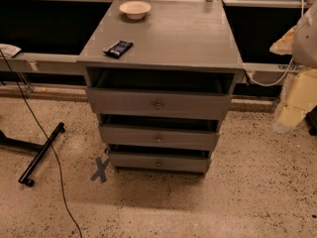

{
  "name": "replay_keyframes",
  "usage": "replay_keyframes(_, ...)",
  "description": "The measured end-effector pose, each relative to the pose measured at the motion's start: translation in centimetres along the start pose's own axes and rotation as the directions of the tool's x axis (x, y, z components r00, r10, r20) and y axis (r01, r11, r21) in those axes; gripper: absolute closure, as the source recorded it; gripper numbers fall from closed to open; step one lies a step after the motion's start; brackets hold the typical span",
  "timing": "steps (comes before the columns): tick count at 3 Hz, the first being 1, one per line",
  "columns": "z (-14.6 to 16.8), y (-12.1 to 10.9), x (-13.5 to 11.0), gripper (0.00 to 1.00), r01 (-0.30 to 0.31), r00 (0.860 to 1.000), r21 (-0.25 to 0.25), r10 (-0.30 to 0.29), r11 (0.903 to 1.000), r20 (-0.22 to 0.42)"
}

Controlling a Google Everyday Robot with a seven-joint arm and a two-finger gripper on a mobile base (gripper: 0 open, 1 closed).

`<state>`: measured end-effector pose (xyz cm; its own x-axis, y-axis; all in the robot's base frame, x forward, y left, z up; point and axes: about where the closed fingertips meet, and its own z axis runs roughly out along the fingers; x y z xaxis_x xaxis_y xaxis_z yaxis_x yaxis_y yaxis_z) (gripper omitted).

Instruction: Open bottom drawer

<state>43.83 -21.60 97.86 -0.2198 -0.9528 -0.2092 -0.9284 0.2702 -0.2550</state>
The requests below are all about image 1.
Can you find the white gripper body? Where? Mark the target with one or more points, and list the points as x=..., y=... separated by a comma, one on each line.
x=305, y=44

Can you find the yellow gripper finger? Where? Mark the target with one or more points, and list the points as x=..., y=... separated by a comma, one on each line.
x=283, y=46

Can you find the grey bottom drawer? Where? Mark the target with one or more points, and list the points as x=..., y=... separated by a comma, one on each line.
x=168, y=163

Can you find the grey drawer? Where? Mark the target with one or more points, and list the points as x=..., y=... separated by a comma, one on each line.
x=159, y=138
x=168, y=163
x=158, y=104

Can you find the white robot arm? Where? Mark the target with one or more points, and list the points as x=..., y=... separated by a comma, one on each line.
x=304, y=45

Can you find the grey drawer cabinet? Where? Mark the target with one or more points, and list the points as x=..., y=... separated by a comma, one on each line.
x=185, y=47

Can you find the grey top drawer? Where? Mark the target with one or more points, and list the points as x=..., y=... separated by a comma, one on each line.
x=158, y=104

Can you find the grey middle drawer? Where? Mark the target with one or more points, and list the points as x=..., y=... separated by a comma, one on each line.
x=159, y=138

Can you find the white ceramic bowl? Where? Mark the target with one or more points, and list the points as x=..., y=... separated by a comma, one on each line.
x=135, y=10

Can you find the blue tape cross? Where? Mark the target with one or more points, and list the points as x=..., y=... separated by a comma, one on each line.
x=100, y=173

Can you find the black metal stand base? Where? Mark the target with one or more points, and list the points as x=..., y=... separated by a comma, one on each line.
x=39, y=149

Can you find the white paper sheet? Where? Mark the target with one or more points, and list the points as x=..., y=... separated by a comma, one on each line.
x=9, y=51

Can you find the grey metal rail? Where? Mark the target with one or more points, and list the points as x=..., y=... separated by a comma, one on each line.
x=254, y=73

